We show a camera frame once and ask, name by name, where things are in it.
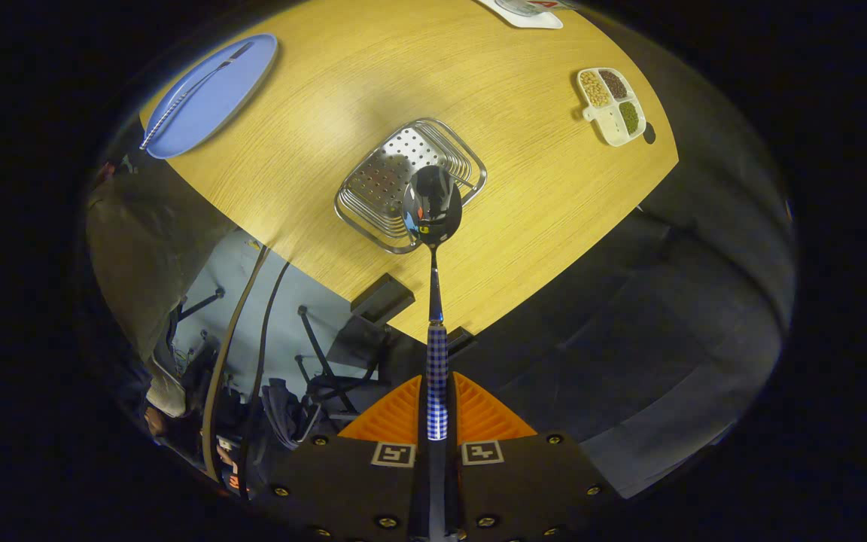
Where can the person's pale shoe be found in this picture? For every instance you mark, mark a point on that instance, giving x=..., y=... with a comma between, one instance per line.
x=168, y=391

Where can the white square coaster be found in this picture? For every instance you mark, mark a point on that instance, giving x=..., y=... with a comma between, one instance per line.
x=531, y=21

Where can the green mung beans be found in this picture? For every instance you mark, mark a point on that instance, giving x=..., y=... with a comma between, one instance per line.
x=629, y=118

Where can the white divided bean tray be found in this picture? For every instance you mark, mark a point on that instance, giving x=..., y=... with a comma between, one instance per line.
x=614, y=129

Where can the small black table clamp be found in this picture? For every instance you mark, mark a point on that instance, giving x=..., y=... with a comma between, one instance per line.
x=460, y=339

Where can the dark grey bag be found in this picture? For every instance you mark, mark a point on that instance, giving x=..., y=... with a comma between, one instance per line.
x=287, y=414

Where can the yellow soybeans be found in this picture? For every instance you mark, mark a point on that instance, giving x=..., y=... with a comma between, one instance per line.
x=594, y=89

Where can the blue plate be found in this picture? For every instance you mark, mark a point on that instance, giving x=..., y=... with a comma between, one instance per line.
x=223, y=105

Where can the small white bottle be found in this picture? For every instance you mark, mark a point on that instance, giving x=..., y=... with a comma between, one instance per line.
x=531, y=7

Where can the dark red beans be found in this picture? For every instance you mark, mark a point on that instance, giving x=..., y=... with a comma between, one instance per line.
x=614, y=84

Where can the large black table clamp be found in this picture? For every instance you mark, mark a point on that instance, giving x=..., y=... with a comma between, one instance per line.
x=382, y=299

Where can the black metal stand legs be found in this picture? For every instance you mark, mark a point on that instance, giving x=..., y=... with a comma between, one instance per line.
x=320, y=354

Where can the person's khaki trousers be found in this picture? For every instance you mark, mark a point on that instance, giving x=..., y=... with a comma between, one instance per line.
x=147, y=256

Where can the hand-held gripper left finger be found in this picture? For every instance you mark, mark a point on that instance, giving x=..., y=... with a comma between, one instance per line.
x=358, y=489

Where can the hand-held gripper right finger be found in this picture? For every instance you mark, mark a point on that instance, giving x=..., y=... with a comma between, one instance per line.
x=524, y=489

